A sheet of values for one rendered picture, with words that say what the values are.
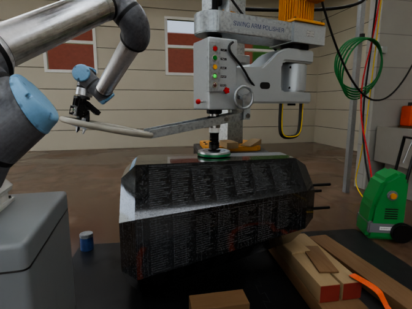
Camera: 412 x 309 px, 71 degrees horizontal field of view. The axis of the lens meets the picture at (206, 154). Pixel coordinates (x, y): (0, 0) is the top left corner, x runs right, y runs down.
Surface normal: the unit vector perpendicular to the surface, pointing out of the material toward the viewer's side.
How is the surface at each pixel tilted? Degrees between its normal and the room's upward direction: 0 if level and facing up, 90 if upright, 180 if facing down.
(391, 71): 90
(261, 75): 90
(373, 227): 90
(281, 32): 90
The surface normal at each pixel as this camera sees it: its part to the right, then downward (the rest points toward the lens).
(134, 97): 0.23, 0.17
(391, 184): -0.13, 0.17
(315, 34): 0.47, 0.15
